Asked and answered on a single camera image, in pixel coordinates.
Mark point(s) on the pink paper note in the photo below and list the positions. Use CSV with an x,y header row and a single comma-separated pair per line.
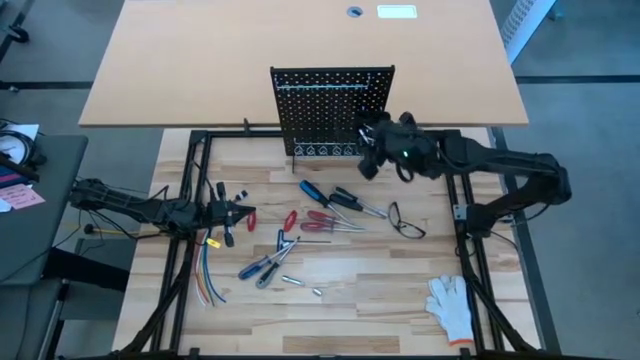
x,y
22,196

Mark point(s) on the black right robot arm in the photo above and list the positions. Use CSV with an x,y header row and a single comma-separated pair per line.
x,y
500,160

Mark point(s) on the black metal pegboard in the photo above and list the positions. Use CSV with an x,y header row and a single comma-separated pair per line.
x,y
325,110

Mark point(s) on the long chrome socket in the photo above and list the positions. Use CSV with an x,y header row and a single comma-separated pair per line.
x,y
293,281

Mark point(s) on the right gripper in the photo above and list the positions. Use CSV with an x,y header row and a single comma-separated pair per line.
x,y
410,145

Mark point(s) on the black aluminium table frame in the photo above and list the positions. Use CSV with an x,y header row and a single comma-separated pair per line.
x,y
200,145

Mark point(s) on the grey black flathead screwdriver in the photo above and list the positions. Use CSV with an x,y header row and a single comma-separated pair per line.
x,y
265,279

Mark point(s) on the grey side table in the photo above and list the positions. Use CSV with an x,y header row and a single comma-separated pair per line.
x,y
45,240

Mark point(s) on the white perforated panel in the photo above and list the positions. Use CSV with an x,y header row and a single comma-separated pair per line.
x,y
525,20

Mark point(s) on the short chrome socket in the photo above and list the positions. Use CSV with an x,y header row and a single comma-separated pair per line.
x,y
317,291

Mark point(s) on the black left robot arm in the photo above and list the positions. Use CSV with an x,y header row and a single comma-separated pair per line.
x,y
125,202

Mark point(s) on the white rectangular desk plate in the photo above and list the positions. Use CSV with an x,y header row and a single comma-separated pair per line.
x,y
397,11

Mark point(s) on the steel multi-hook tool rail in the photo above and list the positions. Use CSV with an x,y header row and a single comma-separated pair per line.
x,y
320,86

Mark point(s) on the grey black nut driver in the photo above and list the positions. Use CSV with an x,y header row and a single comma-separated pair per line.
x,y
346,193

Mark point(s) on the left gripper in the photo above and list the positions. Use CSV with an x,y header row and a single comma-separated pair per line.
x,y
220,212

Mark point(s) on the large tan desk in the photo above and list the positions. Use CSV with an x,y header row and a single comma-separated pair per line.
x,y
200,60

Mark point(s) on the clear safety glasses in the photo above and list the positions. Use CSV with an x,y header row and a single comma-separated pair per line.
x,y
396,215

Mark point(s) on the black hanging parts bin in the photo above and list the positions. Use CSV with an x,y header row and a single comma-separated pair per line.
x,y
382,116

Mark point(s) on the black chair caster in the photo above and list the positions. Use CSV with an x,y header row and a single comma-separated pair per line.
x,y
20,34

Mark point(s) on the white work glove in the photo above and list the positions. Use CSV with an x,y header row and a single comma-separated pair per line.
x,y
450,310

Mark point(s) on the white paper sheet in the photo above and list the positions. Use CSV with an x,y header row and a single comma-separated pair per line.
x,y
20,130

